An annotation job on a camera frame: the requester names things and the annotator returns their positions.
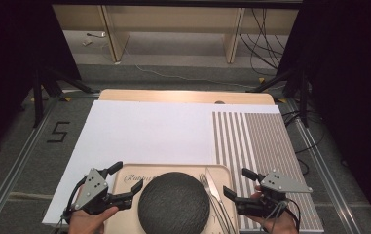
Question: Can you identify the white board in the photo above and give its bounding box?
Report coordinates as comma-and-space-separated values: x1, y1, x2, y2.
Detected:
41, 99, 281, 227

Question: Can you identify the person's left hand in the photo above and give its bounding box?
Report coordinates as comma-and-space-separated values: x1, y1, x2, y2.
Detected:
68, 206, 120, 234

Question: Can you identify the black round slate plate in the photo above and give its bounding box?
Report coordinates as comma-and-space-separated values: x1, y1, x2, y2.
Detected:
137, 171, 211, 234

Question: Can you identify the silver fork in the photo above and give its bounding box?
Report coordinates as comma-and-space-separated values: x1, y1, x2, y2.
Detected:
198, 173, 228, 234

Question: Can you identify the beige tray with rabbit print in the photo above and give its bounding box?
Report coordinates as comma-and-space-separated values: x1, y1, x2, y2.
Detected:
103, 163, 240, 234

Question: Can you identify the dark curtain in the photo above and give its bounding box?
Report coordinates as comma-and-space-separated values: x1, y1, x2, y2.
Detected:
0, 0, 84, 159
277, 0, 371, 233

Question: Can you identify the beige wooden shelf unit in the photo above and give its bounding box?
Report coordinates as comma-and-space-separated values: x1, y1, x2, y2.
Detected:
53, 4, 301, 64

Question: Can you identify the black metal stand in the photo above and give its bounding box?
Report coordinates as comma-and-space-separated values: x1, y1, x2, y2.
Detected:
245, 67, 312, 129
31, 66, 100, 129

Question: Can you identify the bundle of black cables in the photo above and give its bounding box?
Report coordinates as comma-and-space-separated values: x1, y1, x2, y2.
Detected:
239, 8, 288, 78

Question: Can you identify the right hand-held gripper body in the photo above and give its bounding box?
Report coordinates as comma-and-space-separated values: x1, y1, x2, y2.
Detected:
235, 171, 314, 218

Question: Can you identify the black floor cable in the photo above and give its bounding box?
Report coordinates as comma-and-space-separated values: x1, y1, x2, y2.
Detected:
281, 110, 325, 177

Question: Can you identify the aluminium floor rail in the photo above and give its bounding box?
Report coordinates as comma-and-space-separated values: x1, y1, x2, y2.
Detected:
0, 97, 60, 234
286, 97, 360, 234

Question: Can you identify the person's right hand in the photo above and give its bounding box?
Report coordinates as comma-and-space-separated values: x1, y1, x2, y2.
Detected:
250, 185, 300, 234

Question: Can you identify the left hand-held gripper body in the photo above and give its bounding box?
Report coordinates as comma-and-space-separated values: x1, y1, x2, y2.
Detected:
64, 168, 135, 215

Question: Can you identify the striped placemat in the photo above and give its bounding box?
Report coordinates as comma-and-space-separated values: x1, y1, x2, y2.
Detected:
211, 111, 325, 233

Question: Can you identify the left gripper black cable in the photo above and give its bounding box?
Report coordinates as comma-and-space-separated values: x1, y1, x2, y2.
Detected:
55, 175, 89, 234

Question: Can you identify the right gripper grey cable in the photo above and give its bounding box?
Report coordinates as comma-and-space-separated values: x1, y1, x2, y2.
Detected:
260, 198, 302, 234

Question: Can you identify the white floor cable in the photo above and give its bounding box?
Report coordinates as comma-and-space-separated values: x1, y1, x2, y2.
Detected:
121, 48, 259, 90

